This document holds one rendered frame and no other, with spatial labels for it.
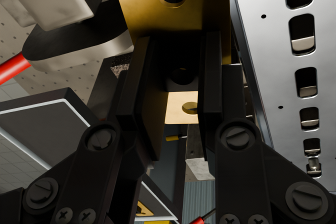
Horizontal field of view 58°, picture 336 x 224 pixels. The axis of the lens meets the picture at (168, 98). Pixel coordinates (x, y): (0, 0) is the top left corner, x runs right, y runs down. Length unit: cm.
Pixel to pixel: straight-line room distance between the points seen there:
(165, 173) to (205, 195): 226
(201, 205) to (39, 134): 259
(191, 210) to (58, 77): 216
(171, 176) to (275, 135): 25
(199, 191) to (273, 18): 265
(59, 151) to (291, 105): 40
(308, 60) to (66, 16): 38
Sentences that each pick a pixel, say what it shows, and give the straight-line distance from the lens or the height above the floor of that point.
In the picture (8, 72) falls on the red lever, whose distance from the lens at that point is 39.
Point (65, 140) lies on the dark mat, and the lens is 44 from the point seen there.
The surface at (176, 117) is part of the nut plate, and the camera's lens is 15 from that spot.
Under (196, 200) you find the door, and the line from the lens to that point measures 300.
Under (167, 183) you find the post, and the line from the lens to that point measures 72.
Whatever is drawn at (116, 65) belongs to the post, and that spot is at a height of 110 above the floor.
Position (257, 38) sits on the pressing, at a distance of 48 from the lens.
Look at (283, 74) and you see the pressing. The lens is 53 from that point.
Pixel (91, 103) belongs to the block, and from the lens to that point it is 56.
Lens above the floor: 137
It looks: 41 degrees down
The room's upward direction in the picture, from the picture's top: 172 degrees counter-clockwise
